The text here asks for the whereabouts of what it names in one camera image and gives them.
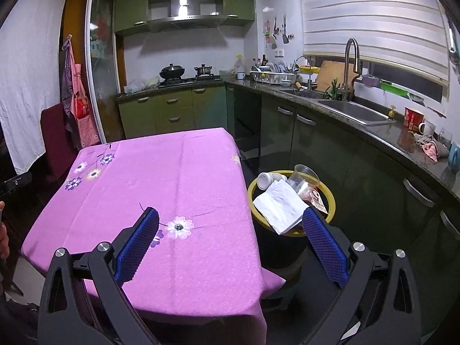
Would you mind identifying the white paper napkin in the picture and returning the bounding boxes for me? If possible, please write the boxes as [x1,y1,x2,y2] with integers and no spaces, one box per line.
[253,180,309,235]

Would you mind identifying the clear plastic cup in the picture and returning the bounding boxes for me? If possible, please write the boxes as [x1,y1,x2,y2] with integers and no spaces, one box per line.
[288,164,320,202]

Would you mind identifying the white pill bottle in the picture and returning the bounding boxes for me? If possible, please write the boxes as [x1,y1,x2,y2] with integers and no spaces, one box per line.
[256,172,287,191]

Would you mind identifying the red white milk carton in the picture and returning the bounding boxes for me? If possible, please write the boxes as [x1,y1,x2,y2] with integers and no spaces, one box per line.
[300,189,328,214]

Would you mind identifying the steel kitchen faucet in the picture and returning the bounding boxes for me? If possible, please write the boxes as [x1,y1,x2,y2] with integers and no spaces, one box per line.
[342,37,362,101]

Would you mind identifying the person left hand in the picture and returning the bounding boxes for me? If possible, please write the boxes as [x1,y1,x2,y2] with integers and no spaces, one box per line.
[0,223,10,260]

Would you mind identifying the dark red chair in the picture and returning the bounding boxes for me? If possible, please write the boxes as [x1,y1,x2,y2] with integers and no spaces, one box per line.
[41,103,77,183]

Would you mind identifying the pink floral tablecloth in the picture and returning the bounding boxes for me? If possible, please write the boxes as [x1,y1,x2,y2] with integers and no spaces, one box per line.
[22,128,284,344]

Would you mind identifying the green lower cabinets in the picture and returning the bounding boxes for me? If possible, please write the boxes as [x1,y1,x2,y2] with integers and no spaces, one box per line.
[116,80,459,334]

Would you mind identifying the black bin yellow rim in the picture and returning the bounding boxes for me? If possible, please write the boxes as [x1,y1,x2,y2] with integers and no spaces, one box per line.
[246,169,337,270]

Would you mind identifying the red checkered apron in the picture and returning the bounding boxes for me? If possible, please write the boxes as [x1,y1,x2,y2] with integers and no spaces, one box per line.
[61,34,100,150]

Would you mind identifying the white hanging sheet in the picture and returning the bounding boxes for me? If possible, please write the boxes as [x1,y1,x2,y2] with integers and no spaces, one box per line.
[0,0,66,175]

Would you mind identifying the stainless steel sink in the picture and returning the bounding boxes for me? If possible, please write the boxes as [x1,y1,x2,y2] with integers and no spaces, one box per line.
[318,100,394,126]

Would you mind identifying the red cup on counter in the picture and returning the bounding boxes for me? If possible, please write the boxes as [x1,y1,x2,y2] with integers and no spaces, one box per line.
[403,107,425,133]

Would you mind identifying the black wok with lid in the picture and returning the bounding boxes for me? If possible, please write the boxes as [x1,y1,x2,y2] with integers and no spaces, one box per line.
[159,63,185,80]

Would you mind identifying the wooden cutting board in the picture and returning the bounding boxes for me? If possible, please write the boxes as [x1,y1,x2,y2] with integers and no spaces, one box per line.
[317,60,344,92]

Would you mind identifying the small steel pot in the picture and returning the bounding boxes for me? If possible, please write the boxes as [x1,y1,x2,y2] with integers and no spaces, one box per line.
[194,64,213,77]

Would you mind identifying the white dish rack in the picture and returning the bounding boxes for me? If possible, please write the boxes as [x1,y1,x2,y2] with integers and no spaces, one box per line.
[250,66,296,87]

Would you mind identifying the white enamel mug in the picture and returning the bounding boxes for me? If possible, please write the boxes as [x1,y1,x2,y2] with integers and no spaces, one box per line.
[236,72,246,80]

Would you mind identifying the cooking oil bottle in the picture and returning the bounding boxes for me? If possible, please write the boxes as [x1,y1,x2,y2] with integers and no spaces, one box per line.
[233,54,246,76]

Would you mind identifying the steel range hood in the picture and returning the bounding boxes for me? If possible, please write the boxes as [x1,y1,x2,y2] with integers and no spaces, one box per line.
[147,0,227,33]

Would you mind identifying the white window blind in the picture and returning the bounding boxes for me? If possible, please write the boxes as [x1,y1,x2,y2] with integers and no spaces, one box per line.
[301,0,449,85]

